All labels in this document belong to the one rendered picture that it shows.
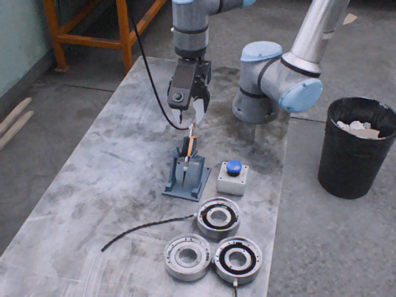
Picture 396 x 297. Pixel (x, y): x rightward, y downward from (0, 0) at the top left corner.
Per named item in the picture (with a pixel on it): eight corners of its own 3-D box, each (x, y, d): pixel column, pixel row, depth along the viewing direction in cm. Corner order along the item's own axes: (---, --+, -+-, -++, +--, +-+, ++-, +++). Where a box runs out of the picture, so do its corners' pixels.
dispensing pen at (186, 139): (174, 187, 110) (185, 122, 108) (179, 184, 114) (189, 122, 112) (182, 189, 110) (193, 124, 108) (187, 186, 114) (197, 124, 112)
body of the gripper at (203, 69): (211, 82, 105) (213, 36, 97) (202, 102, 99) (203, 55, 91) (182, 77, 107) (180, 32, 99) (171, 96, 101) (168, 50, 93)
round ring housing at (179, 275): (160, 281, 93) (159, 270, 91) (169, 242, 101) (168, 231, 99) (208, 286, 92) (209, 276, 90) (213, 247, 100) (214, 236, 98)
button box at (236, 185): (243, 196, 112) (245, 183, 109) (216, 191, 114) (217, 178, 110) (248, 175, 118) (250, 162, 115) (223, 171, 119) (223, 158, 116)
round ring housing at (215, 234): (243, 212, 108) (244, 201, 106) (236, 245, 101) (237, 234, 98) (202, 204, 110) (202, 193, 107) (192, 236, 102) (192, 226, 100)
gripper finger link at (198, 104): (215, 116, 109) (209, 85, 104) (208, 130, 105) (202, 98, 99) (203, 116, 110) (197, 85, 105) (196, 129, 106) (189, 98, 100)
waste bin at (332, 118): (378, 210, 214) (406, 144, 186) (310, 198, 220) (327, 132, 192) (374, 164, 239) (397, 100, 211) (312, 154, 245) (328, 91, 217)
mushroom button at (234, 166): (239, 184, 112) (241, 171, 109) (224, 182, 113) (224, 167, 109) (241, 174, 115) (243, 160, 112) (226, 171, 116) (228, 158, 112)
